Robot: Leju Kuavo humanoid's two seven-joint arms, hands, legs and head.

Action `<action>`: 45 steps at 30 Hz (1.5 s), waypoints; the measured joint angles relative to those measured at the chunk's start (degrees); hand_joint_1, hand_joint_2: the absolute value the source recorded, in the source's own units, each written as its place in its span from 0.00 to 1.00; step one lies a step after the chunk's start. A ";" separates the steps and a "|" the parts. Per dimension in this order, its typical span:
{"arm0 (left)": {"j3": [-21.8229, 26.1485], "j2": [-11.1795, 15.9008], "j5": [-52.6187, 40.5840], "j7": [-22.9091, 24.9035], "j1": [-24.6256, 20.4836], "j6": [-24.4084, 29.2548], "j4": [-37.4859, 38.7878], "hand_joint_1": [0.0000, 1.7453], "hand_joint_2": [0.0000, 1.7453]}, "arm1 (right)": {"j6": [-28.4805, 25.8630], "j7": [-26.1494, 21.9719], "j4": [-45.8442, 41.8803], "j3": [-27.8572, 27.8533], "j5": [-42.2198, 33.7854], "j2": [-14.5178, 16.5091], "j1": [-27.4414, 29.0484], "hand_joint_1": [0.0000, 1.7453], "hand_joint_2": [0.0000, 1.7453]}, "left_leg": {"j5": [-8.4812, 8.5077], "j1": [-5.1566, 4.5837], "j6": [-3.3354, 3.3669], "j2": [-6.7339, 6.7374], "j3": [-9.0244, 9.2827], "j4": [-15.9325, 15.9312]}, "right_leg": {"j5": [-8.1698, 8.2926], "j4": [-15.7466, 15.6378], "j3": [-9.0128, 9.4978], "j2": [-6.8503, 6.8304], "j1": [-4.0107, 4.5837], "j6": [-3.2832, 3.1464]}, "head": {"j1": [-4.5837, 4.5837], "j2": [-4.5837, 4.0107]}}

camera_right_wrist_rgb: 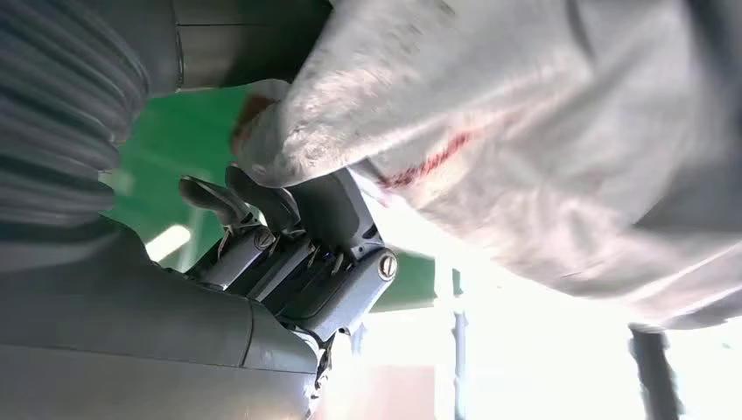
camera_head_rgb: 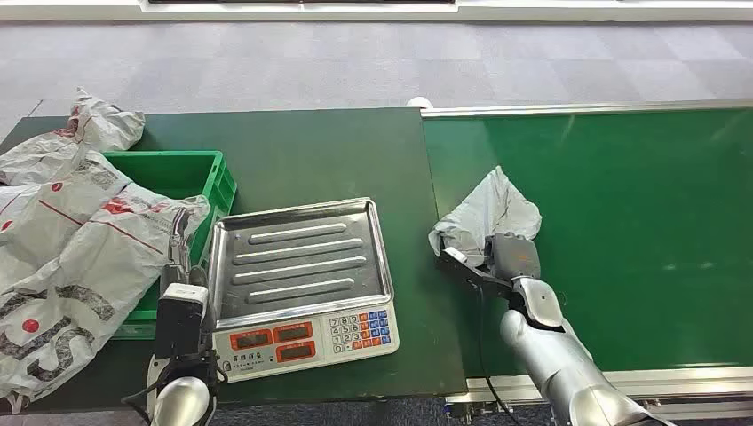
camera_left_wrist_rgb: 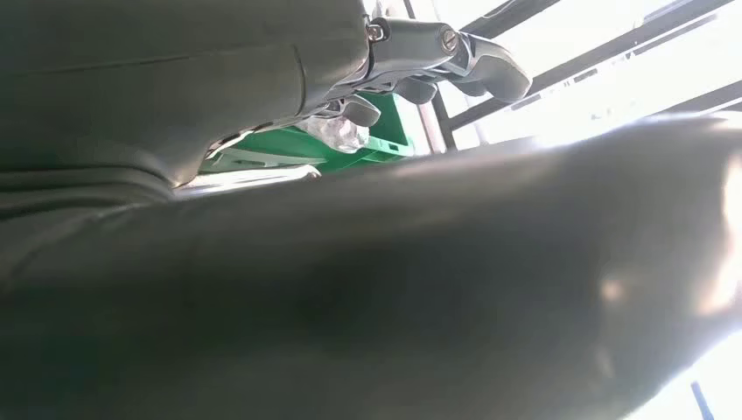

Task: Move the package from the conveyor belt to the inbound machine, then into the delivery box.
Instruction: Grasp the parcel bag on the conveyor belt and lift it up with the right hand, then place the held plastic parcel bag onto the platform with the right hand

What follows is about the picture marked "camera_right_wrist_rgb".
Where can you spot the aluminium conveyor frame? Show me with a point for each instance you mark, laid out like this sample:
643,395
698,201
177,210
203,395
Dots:
243,40

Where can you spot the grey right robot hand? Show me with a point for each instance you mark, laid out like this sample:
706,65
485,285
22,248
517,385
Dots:
145,324

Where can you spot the green conveyor belt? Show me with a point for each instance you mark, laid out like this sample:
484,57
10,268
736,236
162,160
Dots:
174,139

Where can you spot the dark metal post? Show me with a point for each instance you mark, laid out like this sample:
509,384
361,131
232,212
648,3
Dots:
655,377

